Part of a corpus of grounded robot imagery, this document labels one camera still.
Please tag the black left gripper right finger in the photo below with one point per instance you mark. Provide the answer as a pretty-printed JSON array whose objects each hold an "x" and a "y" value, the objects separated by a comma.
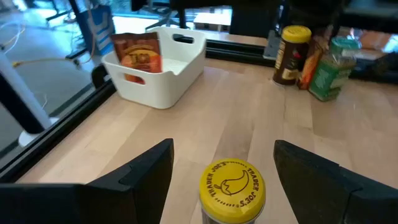
[{"x": 342, "y": 205}]

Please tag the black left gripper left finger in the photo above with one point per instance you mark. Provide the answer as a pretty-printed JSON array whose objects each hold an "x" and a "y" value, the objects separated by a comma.
[{"x": 93, "y": 205}]

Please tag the yellow lid spice jar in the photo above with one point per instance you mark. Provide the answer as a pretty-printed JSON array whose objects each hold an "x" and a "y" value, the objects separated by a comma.
[{"x": 231, "y": 189}]

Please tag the green lid spice jar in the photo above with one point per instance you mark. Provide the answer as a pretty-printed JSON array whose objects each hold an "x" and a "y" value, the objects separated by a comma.
[{"x": 326, "y": 77}]

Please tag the taco seasoning packet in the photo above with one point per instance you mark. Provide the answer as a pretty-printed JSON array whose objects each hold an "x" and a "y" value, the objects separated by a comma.
[
  {"x": 309, "y": 70},
  {"x": 136, "y": 53}
]

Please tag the yellow cup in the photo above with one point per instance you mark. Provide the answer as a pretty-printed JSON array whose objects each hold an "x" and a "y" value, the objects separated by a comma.
[{"x": 290, "y": 59}]

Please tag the black clamp knob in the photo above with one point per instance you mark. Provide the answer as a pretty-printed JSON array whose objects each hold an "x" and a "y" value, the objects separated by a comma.
[{"x": 98, "y": 76}]

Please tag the black white pole stand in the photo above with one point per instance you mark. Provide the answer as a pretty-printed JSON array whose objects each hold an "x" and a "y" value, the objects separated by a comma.
[{"x": 18, "y": 99}]

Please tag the white plastic bin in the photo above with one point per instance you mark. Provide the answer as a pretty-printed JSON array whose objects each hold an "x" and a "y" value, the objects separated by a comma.
[{"x": 164, "y": 90}]

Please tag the blue bag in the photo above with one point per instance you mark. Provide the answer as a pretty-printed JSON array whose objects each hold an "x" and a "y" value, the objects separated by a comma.
[{"x": 99, "y": 31}]

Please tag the black stand leg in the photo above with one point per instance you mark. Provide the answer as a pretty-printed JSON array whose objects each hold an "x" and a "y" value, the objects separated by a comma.
[{"x": 81, "y": 28}]

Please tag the black desk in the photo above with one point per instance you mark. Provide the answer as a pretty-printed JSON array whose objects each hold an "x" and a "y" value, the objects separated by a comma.
[{"x": 253, "y": 21}]

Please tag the black aluminium table frame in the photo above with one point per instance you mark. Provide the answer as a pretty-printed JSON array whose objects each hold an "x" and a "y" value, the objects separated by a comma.
[{"x": 62, "y": 129}]

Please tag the silver bracket plate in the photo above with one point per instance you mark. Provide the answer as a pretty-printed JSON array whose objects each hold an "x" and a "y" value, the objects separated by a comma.
[{"x": 272, "y": 45}]

